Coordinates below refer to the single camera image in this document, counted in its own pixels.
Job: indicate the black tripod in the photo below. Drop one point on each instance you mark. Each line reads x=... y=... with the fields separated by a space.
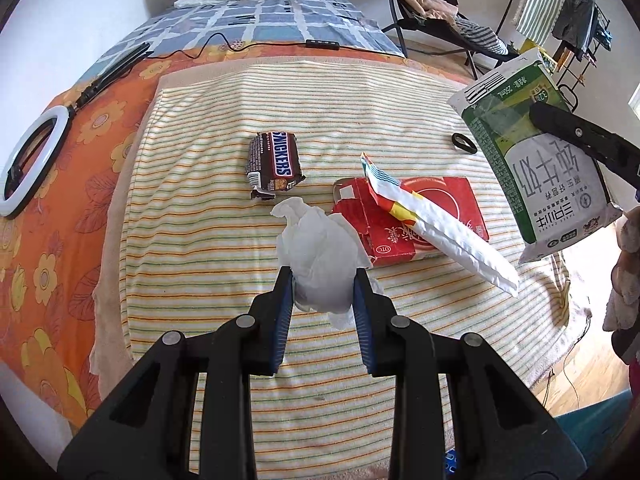
x=110 y=72

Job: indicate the blue plaid bed sheet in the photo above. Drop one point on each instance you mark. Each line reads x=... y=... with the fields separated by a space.
x=270 y=20

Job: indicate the pink cloth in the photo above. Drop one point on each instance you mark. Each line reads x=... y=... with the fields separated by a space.
x=427 y=2

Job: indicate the white tissue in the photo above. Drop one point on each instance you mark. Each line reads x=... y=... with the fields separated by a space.
x=320 y=255

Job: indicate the red cardboard box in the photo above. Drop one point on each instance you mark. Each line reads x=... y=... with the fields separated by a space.
x=450 y=200

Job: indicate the dark hanging jacket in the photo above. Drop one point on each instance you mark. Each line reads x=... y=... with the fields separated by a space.
x=575 y=17

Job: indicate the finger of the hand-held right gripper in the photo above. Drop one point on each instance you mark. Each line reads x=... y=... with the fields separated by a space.
x=575 y=130

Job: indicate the grey striped garment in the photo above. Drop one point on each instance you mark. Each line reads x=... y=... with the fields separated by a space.
x=482 y=35

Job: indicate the black metal clothes rack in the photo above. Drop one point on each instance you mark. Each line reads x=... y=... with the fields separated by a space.
x=582 y=67

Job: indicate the striped towel blanket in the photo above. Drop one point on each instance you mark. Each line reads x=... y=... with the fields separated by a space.
x=310 y=410

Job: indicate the orange floral blanket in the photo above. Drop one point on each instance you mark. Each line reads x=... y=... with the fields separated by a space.
x=75 y=170

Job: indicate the person's right forearm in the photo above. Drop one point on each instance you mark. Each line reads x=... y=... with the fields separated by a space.
x=625 y=270

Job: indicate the brown chocolate bar wrapper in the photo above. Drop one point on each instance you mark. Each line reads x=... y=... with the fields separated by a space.
x=275 y=160

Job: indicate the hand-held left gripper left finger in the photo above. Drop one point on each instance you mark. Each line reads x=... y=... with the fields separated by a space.
x=284 y=312

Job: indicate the green white milk carton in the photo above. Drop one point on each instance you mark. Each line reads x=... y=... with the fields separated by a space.
x=545 y=195

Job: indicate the blue plastic bin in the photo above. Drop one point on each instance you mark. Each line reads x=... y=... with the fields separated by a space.
x=600 y=425

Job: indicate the blue hanging garment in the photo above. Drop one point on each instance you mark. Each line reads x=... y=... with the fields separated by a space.
x=605 y=39

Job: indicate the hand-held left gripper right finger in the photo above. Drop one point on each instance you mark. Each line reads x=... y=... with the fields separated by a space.
x=362 y=312

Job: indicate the green striped hanging towel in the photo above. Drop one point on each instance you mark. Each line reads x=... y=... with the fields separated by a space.
x=542 y=5

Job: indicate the long white colourful wrapper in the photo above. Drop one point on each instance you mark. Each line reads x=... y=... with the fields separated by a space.
x=450 y=234

